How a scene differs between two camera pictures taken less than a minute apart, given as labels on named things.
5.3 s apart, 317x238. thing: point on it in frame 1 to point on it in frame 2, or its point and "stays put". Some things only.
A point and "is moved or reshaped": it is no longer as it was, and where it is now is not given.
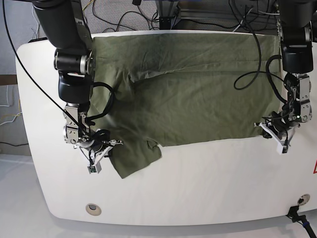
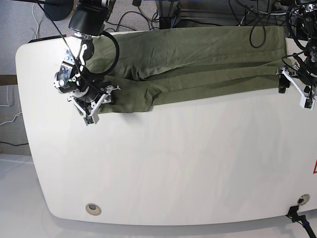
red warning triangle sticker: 315,168 stays put
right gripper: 279,128 to 306,87
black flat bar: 37,39 stays put
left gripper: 97,145 to 104,97
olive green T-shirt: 155,89 is moved or reshaped
